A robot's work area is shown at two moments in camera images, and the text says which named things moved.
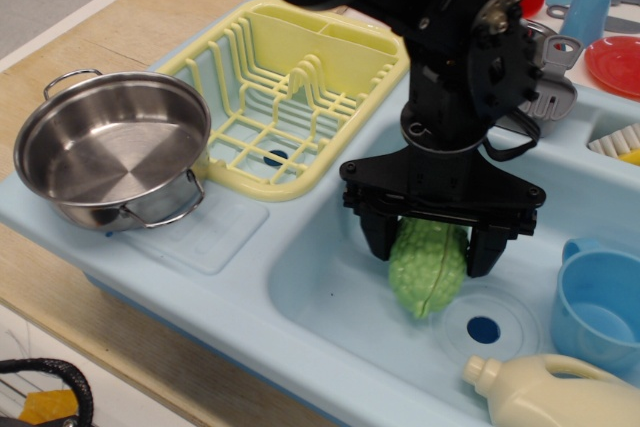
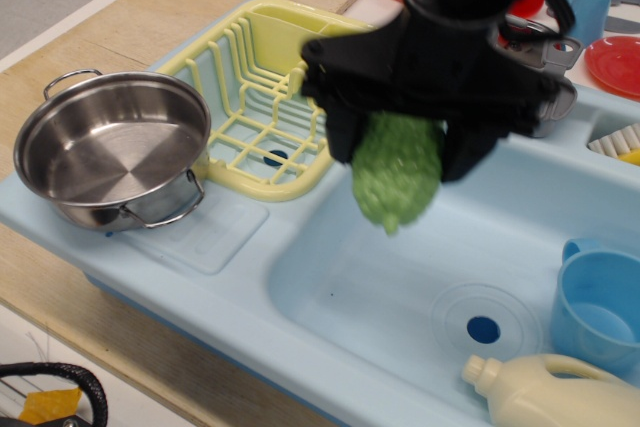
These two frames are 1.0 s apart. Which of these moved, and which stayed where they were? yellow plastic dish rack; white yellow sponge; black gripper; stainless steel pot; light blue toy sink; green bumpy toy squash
Moved: black gripper; green bumpy toy squash
Stayed: light blue toy sink; white yellow sponge; stainless steel pot; yellow plastic dish rack
